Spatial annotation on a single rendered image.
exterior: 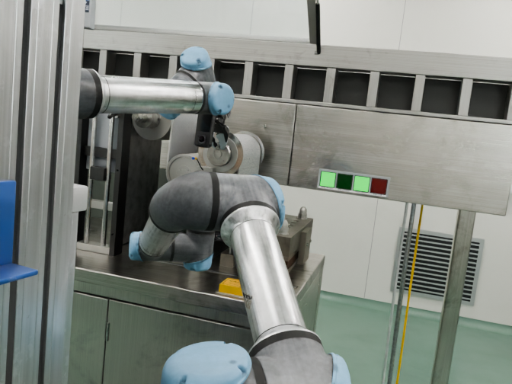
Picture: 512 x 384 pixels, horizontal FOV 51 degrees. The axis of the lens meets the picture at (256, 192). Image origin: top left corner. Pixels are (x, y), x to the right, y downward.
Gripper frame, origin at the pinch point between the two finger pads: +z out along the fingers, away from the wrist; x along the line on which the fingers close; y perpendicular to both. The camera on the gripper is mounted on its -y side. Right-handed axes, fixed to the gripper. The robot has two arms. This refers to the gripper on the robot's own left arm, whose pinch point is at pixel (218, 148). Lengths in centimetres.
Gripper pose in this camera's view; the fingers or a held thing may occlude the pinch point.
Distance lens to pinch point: 163.1
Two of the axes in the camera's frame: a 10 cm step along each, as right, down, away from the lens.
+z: 1.4, 5.6, 8.2
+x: -9.6, -1.4, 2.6
